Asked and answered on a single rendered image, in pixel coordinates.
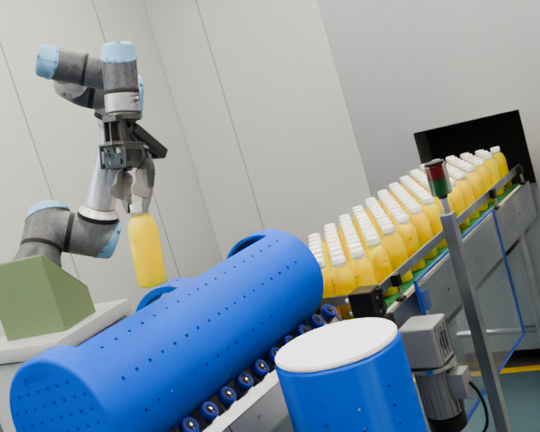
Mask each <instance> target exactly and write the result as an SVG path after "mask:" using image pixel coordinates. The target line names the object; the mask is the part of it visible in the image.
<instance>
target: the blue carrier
mask: <svg viewBox="0 0 540 432"><path fill-rule="evenodd" d="M164 293H168V294H166V295H165V296H163V297H161V296H162V295H163V294H164ZM322 295H323V278H322V273H321V268H320V266H319V263H318V261H317V260H316V258H315V256H314V255H313V253H312V252H311V250H310V249H309V248H308V247H307V246H306V245H305V244H304V243H303V242H302V241H301V240H299V239H298V238H297V237H295V236H293V235H292V234H290V233H288V232H285V231H280V230H274V229H266V230H261V231H257V232H255V233H253V234H251V235H249V236H248V237H246V238H244V239H243V240H241V241H239V242H238V243H237V244H236V245H235V246H234V247H233V248H232V249H231V251H230V253H229V254H228V256H227V259H226V260H225V261H222V262H221V263H220V264H218V265H216V266H215V267H212V268H211V269H209V270H207V271H206V272H204V273H202V274H201V275H199V276H197V277H195V278H188V277H182V278H176V279H172V280H170V281H168V282H166V283H164V284H162V285H161V286H159V287H157V288H156V289H154V290H152V291H150V292H148V294H146V296H144V298H142V300H141V301H140V303H139V304H138V306H137V309H136V311H135V313H134V314H132V315H130V316H129V317H127V318H125V319H124V320H122V321H120V322H118V323H117V324H115V325H114V326H112V327H109V328H108V329H106V330H104V332H102V333H100V334H98V335H96V336H94V337H93V338H91V339H90V340H88V341H86V342H84V343H83V344H81V345H79V346H77V347H74V346H71V345H58V346H54V347H52V348H50V349H48V350H46V351H43V352H42V353H40V354H38V355H37V356H36V357H33V358H31V359H30V360H28V361H26V362H25V363H24V364H22V366H20V368H18V370H17V371H16V372H15V375H14V377H13V380H12V382H11V385H10V390H9V407H10V413H11V416H12V420H13V424H14V426H15V430H16V432H169V431H171V430H172V429H173V428H175V427H176V426H177V425H178V424H179V423H180V421H181V420H182V419H183V418H184V417H188V416H189V415H190V414H191V413H193V412H194V411H195V410H196V409H198V408H199V407H200V405H201V403H203V402H205V401H208V400H209V399H210V398H212V396H214V394H216V393H217V392H218V390H220V388H222V387H225V386H226V385H227V384H229V383H230V382H231V381H233V380H234V379H235V378H236V376H237V375H238V374H239V373H242V372H244V370H246V369H247V368H248V367H249V366H251V365H252V363H253V362H254V360H256V359H259V358H261V357H262V356H263V355H265V354H266V353H267V351H268V350H269V349H270V348H271V347H274V346H276V344H278V343H279V342H280V341H281V340H282V338H284V336H286V335H289V334H290V333H292V332H293V331H294V330H295V329H296V328H297V326H298V325H300V324H303V323H304V322H306V320H308V318H309V317H310V316H311V315H312V314H314V313H315V312H316V310H317V309H318V307H319V306H320V303H321V300H322Z"/></svg>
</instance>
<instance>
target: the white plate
mask: <svg viewBox="0 0 540 432"><path fill-rule="evenodd" d="M397 333H398V329H397V326H396V325H395V324H394V323H393V322H392V321H390V320H387V319H382V318H358V319H352V320H347V321H340V322H336V323H333V324H329V325H326V326H324V327H319V328H316V329H314V330H312V331H309V332H307V333H304V334H302V335H300V336H298V337H296V338H295V339H293V340H292V341H290V342H288V343H287V344H286V345H284V346H283V347H282V348H281V349H280V350H279V351H278V353H277V355H276V357H275V362H276V365H277V366H278V367H279V368H280V369H282V370H284V371H287V372H292V373H312V372H319V371H324V370H329V369H336V368H339V367H343V366H346V365H348V364H351V363H355V362H358V361H360V360H363V359H364V358H366V357H370V356H372V355H374V354H376V353H377V352H378V351H381V350H382V349H384V348H385V347H387V346H388V345H389V344H390V343H391V342H392V341H393V340H394V339H395V337H396V335H397Z"/></svg>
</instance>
